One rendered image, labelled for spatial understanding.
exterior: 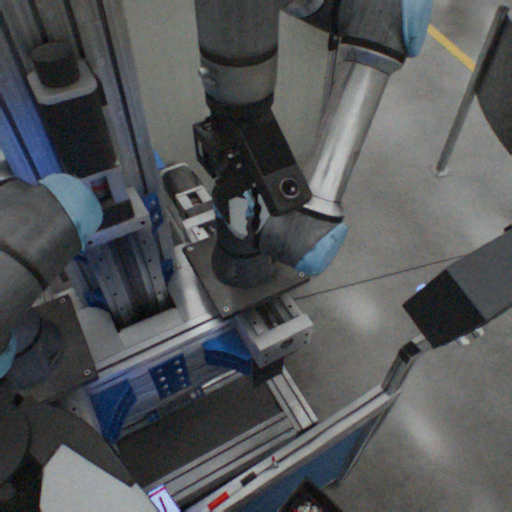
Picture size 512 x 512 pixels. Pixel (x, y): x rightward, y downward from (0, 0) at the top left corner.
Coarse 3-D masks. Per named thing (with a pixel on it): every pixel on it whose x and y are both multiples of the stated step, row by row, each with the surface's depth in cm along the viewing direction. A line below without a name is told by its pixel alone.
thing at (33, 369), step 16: (48, 320) 94; (48, 336) 89; (32, 352) 85; (48, 352) 90; (64, 352) 93; (16, 368) 85; (32, 368) 86; (48, 368) 89; (0, 384) 87; (16, 384) 87; (32, 384) 88
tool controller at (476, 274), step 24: (504, 240) 84; (456, 264) 81; (480, 264) 81; (504, 264) 82; (432, 288) 85; (456, 288) 80; (480, 288) 79; (504, 288) 80; (408, 312) 95; (432, 312) 88; (456, 312) 82; (480, 312) 77; (504, 312) 82; (432, 336) 91; (456, 336) 85
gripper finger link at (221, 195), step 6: (216, 180) 52; (222, 180) 52; (216, 186) 53; (222, 186) 52; (216, 192) 53; (222, 192) 53; (228, 192) 53; (216, 198) 53; (222, 198) 53; (228, 198) 54; (216, 204) 54; (222, 204) 54; (228, 204) 55; (222, 210) 55; (228, 210) 55; (228, 216) 56; (228, 222) 57
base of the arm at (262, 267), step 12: (216, 252) 103; (228, 252) 98; (216, 264) 103; (228, 264) 100; (240, 264) 99; (252, 264) 100; (264, 264) 101; (276, 264) 106; (228, 276) 102; (240, 276) 102; (252, 276) 101; (264, 276) 103
